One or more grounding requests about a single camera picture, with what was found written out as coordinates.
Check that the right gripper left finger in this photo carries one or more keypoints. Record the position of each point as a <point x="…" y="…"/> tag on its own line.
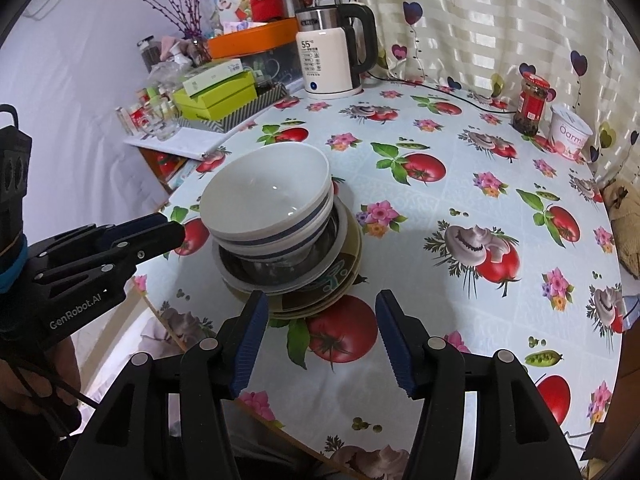
<point x="163" y="419"/>

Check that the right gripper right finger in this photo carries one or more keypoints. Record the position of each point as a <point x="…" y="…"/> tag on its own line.
<point x="516" y="435"/>

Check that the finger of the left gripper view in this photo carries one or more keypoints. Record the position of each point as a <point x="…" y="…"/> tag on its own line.
<point x="83" y="256"/>

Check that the large beige plate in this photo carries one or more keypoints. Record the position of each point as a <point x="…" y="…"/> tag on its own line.
<point x="324" y="290"/>

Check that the white bowl blue stripe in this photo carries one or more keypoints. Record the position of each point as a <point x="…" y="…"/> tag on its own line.
<point x="265" y="192"/>

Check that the brown patterned plate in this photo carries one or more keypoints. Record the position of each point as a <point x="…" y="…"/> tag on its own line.
<point x="324" y="284"/>

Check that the clear glass cup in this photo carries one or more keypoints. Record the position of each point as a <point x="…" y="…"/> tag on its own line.
<point x="160" y="119"/>

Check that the floral plastic tablecloth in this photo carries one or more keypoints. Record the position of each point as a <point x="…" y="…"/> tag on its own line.
<point x="488" y="238"/>

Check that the white green flat box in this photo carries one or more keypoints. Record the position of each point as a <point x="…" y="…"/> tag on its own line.
<point x="208" y="75"/>

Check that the yellow-green box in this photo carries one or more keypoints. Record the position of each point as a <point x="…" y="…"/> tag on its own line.
<point x="218" y="101"/>

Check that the dark lid glass jar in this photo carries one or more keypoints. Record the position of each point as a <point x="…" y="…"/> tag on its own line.
<point x="149" y="50"/>

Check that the striped chevron tray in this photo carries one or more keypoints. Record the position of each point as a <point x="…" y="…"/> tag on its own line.
<point x="227" y="123"/>

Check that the orange box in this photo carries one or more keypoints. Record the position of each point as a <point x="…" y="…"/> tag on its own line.
<point x="253" y="40"/>

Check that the white yogurt cup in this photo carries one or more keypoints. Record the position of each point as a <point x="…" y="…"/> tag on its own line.
<point x="568" y="133"/>

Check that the white electric kettle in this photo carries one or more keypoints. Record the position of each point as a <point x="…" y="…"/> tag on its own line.
<point x="336" y="45"/>

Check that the red lid sauce jar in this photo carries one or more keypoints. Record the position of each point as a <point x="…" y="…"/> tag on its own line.
<point x="533" y="96"/>

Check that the heart pattern curtain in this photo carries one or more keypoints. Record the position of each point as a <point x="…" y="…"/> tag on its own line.
<point x="582" y="47"/>

